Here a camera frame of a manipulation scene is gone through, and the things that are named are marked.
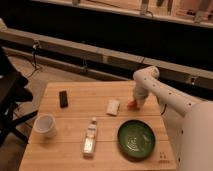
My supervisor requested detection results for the red pepper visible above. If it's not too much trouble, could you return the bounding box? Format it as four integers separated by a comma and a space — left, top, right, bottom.
127, 100, 138, 109

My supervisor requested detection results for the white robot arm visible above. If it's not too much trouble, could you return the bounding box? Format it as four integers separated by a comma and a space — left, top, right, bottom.
133, 66, 213, 171

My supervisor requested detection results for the white sponge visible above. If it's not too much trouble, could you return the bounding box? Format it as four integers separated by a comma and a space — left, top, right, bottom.
106, 99, 120, 116

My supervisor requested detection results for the green bowl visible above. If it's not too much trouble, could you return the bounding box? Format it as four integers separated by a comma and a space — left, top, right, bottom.
117, 120, 156, 160

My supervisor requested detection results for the wooden table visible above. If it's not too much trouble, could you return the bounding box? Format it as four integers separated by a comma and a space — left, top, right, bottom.
19, 81, 176, 171

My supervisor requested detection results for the clear plastic bottle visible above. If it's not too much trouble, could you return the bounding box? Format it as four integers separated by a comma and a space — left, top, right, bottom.
83, 117, 98, 157

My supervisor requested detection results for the black rectangular block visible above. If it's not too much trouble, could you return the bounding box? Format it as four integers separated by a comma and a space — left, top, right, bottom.
59, 91, 68, 108

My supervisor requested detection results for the white cup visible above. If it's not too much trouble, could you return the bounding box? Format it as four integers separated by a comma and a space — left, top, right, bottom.
33, 114, 57, 138

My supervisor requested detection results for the black chair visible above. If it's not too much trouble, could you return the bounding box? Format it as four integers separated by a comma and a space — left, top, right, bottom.
0, 46, 38, 146

